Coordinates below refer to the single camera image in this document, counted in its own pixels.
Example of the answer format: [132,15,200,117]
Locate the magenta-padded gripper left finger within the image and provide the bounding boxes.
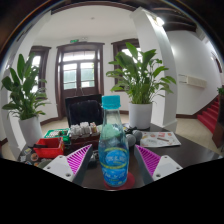
[42,143,94,186]

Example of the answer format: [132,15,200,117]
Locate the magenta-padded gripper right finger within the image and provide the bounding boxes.
[133,143,184,185]

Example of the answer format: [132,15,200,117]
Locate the clear blue-capped water bottle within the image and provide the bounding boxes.
[98,95,130,188]

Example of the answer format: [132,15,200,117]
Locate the red plastic box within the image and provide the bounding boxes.
[33,137,65,159]

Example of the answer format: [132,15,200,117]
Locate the printed paper leaflet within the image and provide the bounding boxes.
[139,131,182,148]

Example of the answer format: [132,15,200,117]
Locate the green and white box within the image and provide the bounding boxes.
[43,128,72,139]

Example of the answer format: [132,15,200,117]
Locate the flat round red coaster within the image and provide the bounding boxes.
[103,171,136,191]

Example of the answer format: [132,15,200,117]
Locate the brown box of white packets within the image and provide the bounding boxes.
[68,121,101,151]

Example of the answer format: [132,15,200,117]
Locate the grey round microphone heads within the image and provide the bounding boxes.
[124,129,143,148]

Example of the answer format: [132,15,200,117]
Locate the black chair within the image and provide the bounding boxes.
[64,93,104,128]

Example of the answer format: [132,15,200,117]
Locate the red carpeted staircase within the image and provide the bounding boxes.
[196,96,223,134]

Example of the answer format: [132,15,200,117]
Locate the broad-leaf plant in white pot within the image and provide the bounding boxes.
[0,53,51,148]
[105,42,177,130]

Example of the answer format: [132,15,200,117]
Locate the dark wooden glazed door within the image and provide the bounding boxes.
[54,41,105,119]

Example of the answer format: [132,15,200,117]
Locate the dark-framed window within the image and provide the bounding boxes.
[28,45,52,101]
[110,38,141,84]

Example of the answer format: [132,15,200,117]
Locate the white wall-mounted unit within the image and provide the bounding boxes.
[178,73,208,89]

